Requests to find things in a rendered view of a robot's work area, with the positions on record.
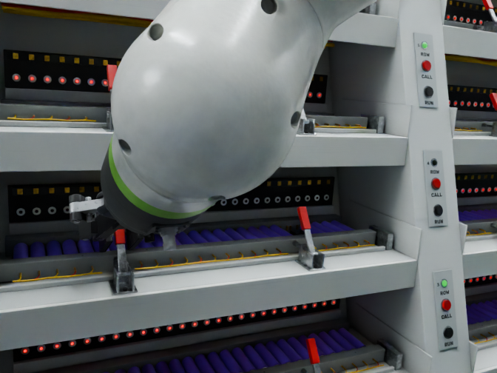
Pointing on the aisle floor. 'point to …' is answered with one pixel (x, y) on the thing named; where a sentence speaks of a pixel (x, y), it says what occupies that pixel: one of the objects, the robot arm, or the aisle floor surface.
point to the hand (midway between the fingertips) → (120, 234)
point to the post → (407, 178)
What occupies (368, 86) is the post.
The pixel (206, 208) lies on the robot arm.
